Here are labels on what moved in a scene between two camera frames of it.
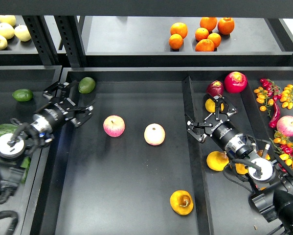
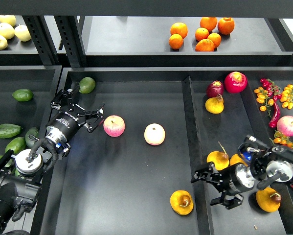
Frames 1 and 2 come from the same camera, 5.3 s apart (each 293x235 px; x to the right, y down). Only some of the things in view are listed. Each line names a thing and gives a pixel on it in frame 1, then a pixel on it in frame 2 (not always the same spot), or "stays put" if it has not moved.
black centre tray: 138,168 stays put
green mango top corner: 86,85 stays put
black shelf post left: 38,30 stays put
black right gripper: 221,130 -> 234,179
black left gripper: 57,111 -> 64,124
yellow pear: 181,202 stays put
